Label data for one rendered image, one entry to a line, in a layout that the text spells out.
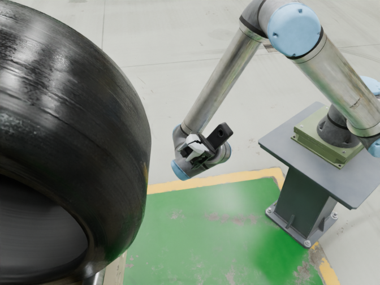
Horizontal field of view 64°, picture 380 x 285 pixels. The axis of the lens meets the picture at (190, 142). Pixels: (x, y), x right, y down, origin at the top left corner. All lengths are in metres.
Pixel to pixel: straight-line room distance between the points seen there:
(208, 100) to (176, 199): 1.03
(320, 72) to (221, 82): 0.30
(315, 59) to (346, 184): 0.68
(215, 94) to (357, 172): 0.75
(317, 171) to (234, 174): 0.81
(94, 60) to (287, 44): 0.49
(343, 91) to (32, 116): 0.84
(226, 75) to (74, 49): 0.60
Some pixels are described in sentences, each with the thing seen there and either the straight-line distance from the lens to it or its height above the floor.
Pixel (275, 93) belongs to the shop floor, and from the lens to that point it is 2.90.
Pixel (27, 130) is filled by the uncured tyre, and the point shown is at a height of 1.36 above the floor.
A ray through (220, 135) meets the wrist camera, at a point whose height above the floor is 1.00.
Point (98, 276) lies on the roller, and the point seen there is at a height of 0.92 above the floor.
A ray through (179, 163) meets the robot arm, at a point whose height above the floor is 0.79.
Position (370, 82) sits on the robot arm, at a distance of 1.40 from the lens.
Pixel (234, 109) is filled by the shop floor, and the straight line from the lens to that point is 2.63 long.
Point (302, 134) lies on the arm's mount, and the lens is 1.48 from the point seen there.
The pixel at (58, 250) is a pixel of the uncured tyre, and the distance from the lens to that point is 0.83.
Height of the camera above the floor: 1.60
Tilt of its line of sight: 44 degrees down
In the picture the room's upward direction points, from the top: straight up
